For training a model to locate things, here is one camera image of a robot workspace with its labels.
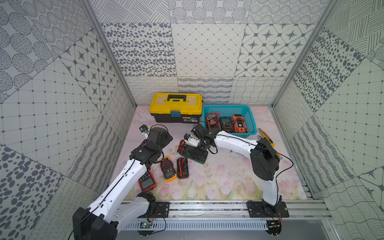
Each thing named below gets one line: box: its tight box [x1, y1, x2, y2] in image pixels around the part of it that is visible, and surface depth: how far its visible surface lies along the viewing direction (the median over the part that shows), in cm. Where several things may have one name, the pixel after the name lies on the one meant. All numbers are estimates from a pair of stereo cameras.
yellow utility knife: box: [257, 128, 276, 147], surface depth 103 cm
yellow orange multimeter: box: [160, 156, 178, 183], surface depth 85 cm
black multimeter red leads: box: [176, 157, 189, 179], surface depth 86 cm
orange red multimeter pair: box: [206, 112, 221, 131], surface depth 103 cm
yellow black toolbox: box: [149, 92, 203, 124], surface depth 102 cm
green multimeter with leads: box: [220, 116, 235, 133], surface depth 109 cm
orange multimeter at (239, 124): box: [232, 114, 247, 133], surface depth 106 cm
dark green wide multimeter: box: [178, 139, 209, 165], surface depth 92 cm
